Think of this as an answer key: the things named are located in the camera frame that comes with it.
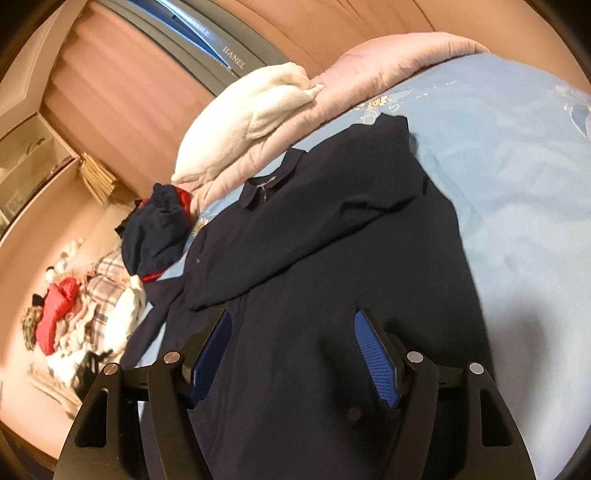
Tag navy and red garment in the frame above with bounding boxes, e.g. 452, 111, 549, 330
115, 183, 192, 283

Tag wall shelf cabinet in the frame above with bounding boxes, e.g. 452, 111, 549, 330
0, 113, 78, 236

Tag pink curtain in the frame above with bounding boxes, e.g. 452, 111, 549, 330
41, 1, 433, 196

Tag plaid blanket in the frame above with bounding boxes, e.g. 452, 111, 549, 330
51, 247, 145, 356

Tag grey window frame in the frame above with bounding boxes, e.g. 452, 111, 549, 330
101, 0, 288, 96

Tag woven straw hanging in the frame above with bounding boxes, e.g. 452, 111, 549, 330
78, 152, 118, 205

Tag pink quilted comforter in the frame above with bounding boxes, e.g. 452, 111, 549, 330
179, 32, 488, 215

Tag dark navy coat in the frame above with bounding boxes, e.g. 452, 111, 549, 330
121, 115, 493, 479

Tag light blue floral bedsheet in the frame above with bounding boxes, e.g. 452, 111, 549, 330
140, 53, 590, 479

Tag white fluffy blanket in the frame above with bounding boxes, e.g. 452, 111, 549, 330
171, 62, 324, 185

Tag red puffer jacket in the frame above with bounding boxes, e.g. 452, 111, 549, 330
35, 277, 79, 356

